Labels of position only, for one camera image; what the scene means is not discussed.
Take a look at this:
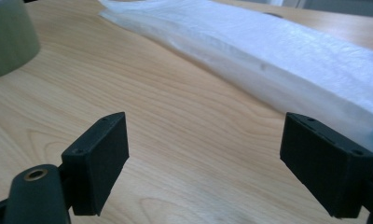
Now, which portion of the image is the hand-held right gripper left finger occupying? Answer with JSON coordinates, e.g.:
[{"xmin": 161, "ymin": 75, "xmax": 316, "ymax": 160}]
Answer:
[{"xmin": 61, "ymin": 111, "xmax": 131, "ymax": 217}]

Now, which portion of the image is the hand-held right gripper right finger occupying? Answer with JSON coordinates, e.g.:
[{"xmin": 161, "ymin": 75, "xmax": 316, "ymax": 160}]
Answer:
[{"xmin": 280, "ymin": 112, "xmax": 373, "ymax": 218}]

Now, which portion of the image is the green trash bin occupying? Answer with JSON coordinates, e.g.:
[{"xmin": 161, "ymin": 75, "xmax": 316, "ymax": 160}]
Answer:
[{"xmin": 0, "ymin": 0, "xmax": 42, "ymax": 82}]

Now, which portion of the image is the clear blue-edged plastic bag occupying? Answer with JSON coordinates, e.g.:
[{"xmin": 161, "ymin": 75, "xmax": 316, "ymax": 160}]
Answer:
[{"xmin": 98, "ymin": 0, "xmax": 373, "ymax": 174}]

